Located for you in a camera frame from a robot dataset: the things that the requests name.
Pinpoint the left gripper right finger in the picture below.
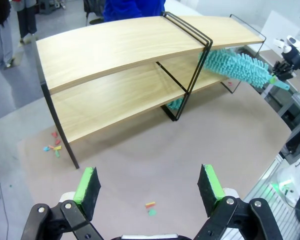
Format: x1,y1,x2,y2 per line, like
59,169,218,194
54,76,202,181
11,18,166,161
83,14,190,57
192,163,284,240

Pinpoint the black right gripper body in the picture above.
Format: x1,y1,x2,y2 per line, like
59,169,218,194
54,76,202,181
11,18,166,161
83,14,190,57
281,45,300,68

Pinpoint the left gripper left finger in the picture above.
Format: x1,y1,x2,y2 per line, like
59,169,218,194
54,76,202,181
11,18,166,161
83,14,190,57
21,166,103,240

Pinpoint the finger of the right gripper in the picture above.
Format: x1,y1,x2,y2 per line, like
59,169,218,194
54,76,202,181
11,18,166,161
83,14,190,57
269,66,295,85
272,60,290,76

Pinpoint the teal microfiber duster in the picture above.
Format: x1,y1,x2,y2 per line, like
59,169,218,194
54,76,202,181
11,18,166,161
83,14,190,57
164,48,291,111

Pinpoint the grey metal cabinet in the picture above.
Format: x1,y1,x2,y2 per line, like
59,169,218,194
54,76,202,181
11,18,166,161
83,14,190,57
264,83,300,131

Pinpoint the white board panel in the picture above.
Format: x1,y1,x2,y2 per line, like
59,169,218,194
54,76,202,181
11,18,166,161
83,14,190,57
261,9,300,40

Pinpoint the black equipment box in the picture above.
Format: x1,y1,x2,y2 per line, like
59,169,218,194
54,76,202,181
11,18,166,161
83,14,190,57
279,121,300,164

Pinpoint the person in blue jacket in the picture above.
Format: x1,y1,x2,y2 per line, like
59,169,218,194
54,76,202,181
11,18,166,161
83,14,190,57
103,0,166,24

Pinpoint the person in dark skirt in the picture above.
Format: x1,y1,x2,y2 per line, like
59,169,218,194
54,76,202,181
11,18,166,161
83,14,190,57
16,0,39,45

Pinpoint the person in black top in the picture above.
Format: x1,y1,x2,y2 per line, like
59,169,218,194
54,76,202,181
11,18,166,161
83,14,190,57
0,0,16,69

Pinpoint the black background chair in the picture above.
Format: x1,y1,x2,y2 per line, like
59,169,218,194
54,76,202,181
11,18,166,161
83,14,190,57
83,0,106,16

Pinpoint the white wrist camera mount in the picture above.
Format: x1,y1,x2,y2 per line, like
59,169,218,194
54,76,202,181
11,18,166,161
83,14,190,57
273,35,298,54

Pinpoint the slotted aluminium base plate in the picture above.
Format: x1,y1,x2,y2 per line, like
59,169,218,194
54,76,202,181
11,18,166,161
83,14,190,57
239,149,300,240

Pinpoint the wooden two-tier shelf black frame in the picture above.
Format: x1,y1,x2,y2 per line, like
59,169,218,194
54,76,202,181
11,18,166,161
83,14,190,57
35,15,214,170
161,11,268,123

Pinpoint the thin floor cable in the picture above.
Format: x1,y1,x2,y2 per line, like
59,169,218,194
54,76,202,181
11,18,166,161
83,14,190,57
0,144,10,240

